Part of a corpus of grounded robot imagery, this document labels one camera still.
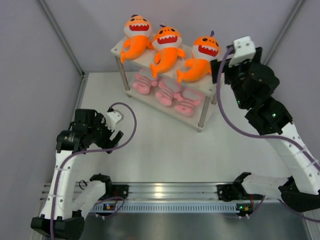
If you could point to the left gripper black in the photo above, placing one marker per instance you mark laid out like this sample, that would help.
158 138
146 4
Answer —
100 121

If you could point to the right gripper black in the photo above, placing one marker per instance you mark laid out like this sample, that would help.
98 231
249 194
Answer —
245 65

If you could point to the large orange shark plush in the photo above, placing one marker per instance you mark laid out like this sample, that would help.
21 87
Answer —
204 50

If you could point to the pink frog plush front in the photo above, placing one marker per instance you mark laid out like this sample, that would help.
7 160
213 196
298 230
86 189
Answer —
189 100

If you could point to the pink striped plush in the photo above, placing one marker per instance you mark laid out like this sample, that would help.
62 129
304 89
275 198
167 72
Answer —
167 91

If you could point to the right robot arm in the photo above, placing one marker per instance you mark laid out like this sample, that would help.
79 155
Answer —
253 84

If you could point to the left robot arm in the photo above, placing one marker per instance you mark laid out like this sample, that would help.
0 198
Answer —
62 216

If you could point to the white two-tier shelf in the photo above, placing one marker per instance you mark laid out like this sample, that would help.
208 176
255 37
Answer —
203 112

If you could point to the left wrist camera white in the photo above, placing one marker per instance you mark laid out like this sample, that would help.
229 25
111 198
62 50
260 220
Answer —
112 118

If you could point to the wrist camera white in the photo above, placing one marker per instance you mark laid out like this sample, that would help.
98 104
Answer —
243 49
112 118

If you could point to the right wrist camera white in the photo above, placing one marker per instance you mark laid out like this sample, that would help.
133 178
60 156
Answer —
243 49

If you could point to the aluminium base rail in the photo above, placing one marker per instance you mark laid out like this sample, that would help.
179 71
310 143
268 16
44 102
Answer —
145 192

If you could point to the perforated cable duct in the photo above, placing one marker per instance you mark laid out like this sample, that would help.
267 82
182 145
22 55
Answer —
183 207

